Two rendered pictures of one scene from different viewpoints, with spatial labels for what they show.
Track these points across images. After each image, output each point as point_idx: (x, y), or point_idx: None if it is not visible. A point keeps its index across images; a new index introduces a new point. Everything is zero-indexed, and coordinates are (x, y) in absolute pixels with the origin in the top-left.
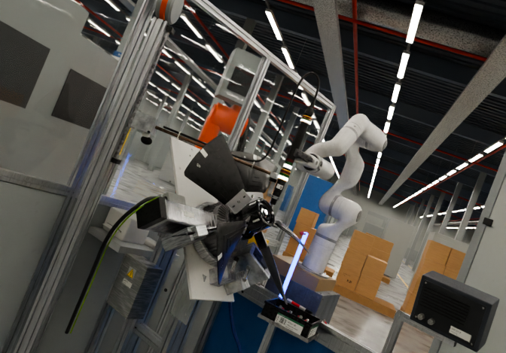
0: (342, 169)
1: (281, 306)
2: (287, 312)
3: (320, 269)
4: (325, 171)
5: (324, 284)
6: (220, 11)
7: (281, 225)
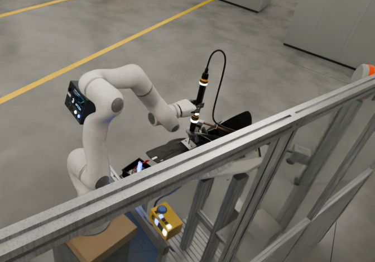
0: (105, 136)
1: None
2: (150, 166)
3: None
4: None
5: None
6: (368, 76)
7: (168, 158)
